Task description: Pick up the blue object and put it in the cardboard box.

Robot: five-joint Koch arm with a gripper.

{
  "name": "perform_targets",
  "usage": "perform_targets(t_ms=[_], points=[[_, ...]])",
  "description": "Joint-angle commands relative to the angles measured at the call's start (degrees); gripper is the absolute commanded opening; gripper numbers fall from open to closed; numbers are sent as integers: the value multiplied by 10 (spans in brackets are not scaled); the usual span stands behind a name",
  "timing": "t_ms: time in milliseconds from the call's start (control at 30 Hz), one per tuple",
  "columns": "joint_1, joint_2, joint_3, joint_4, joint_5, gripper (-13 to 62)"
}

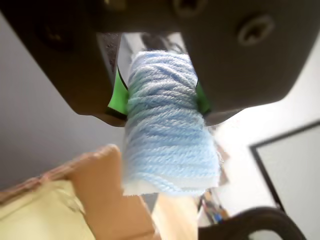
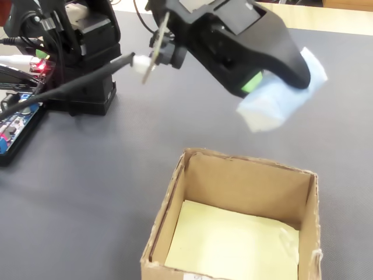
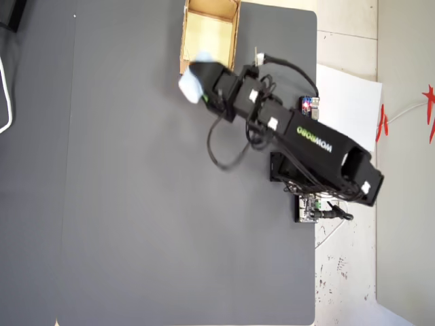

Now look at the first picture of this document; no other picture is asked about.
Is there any black curved chair part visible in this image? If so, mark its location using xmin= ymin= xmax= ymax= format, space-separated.
xmin=198 ymin=206 xmax=311 ymax=240

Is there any brown cardboard box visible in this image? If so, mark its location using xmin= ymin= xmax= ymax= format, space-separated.
xmin=0 ymin=144 xmax=161 ymax=240

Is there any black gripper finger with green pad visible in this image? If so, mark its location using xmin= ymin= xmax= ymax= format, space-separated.
xmin=174 ymin=0 xmax=320 ymax=126
xmin=0 ymin=0 xmax=130 ymax=128

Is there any block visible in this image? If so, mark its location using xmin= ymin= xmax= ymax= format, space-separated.
xmin=121 ymin=50 xmax=224 ymax=198

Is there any black framed white board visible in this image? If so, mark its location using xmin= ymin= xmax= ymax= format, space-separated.
xmin=248 ymin=120 xmax=320 ymax=213

